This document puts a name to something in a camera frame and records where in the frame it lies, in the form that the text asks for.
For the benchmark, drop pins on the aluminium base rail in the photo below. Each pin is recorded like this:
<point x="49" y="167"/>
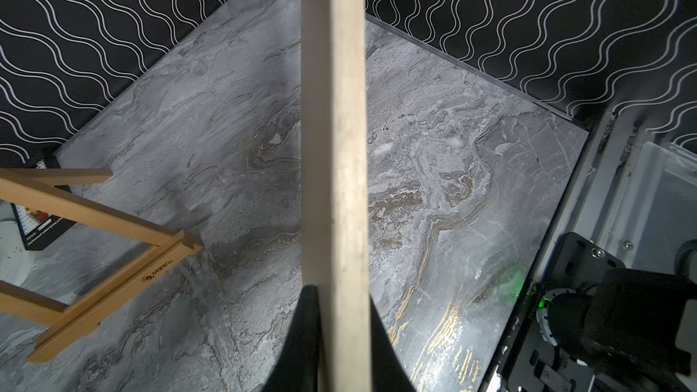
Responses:
<point x="632" y="193"/>

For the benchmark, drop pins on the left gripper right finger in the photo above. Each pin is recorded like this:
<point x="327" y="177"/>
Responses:
<point x="387" y="373"/>

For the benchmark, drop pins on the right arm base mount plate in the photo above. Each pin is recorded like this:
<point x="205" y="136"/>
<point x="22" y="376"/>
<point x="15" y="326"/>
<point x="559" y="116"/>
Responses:
<point x="534" y="353"/>

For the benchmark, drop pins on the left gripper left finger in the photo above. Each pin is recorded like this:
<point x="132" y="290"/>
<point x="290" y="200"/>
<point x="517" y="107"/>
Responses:
<point x="297" y="365"/>

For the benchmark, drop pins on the small black tray box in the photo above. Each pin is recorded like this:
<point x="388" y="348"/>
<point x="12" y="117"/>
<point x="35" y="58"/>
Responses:
<point x="40" y="229"/>

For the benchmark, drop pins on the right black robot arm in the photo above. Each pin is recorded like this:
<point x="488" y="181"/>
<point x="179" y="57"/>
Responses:
<point x="635" y="328"/>

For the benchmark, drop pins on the plywood board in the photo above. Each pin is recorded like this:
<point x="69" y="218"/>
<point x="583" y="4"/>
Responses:
<point x="334" y="186"/>

